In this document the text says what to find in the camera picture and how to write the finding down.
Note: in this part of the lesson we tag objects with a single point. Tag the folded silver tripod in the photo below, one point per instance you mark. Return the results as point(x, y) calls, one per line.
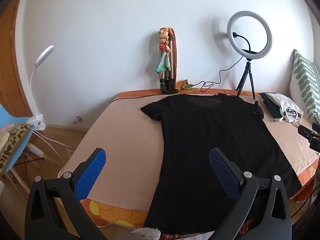
point(170, 80)

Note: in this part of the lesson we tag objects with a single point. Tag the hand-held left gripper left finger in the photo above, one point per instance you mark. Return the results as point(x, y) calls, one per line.
point(91, 172)

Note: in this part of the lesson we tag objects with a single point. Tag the white cloth bag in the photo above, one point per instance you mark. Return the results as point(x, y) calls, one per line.
point(285, 102)

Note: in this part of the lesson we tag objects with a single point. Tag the colourful scarf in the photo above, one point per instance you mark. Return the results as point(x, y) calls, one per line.
point(162, 65)

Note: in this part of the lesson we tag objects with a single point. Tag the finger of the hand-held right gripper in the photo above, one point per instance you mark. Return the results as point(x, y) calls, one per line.
point(303, 130)

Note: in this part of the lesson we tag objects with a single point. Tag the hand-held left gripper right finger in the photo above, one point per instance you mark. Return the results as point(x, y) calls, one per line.
point(223, 175)

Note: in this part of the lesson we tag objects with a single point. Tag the peach blanket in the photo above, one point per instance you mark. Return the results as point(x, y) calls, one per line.
point(125, 142)

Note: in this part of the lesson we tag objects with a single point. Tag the small patterned cloth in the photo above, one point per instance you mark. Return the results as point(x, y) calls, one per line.
point(183, 84)

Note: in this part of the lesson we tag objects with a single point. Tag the dark green folded cloth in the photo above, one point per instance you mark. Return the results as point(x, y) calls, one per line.
point(271, 105)

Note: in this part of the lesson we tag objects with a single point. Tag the black tripod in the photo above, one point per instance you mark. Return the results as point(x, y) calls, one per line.
point(247, 67)

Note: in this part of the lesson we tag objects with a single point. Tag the white power strip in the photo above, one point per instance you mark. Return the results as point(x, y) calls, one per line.
point(36, 151)

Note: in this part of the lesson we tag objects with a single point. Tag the black t-shirt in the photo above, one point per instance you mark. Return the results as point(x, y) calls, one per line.
point(212, 135)

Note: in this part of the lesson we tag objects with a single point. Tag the metal door stopper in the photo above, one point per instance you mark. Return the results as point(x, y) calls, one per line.
point(78, 120)

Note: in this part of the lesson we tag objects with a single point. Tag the wooden door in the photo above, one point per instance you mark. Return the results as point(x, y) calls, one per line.
point(10, 67)

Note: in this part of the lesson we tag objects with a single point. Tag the white clip lamp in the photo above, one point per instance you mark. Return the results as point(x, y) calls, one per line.
point(45, 53)

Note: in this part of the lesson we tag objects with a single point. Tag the patterned clothes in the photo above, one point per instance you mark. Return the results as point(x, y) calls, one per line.
point(292, 115)

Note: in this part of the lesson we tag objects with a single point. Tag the white fluffy cloth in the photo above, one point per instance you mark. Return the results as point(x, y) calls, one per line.
point(147, 233)

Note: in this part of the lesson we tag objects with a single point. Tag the green patterned pillow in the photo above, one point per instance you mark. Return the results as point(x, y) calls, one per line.
point(307, 80)

